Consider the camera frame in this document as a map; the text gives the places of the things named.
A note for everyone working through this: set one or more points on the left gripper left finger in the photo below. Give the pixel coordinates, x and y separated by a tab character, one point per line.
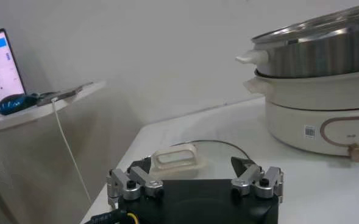
142	179

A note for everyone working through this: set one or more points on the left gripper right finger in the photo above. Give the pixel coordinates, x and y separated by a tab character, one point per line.
249	179

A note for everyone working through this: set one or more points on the round glass pot lid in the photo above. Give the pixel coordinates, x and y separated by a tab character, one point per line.
215	158

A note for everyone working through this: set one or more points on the perforated steel steamer basket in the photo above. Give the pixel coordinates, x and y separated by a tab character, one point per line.
313	58

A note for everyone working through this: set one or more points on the white electric cooker pot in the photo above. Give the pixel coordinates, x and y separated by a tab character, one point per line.
289	121

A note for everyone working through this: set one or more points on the black smartphone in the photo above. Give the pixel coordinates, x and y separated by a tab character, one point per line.
60	95

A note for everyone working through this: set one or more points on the white side table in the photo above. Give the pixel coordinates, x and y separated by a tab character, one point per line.
30	112

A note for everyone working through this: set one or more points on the blue computer mouse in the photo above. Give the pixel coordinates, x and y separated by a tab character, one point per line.
14	104

